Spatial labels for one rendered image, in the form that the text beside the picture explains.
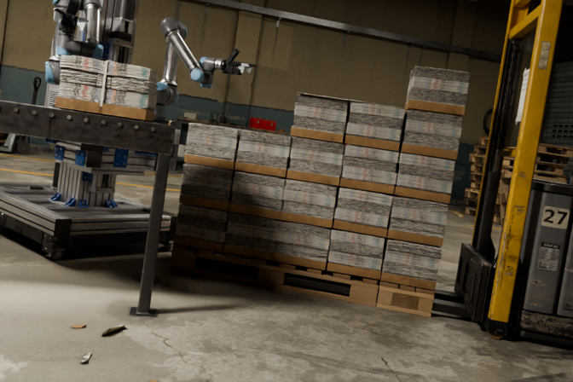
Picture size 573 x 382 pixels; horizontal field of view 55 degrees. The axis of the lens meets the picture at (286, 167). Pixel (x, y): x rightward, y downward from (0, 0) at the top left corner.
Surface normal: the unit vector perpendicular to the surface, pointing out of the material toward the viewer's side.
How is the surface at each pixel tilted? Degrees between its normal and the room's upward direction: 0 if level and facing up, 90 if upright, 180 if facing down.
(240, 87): 90
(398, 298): 90
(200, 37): 90
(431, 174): 90
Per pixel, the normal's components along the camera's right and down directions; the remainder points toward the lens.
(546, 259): -0.14, 0.03
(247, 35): 0.22, 0.08
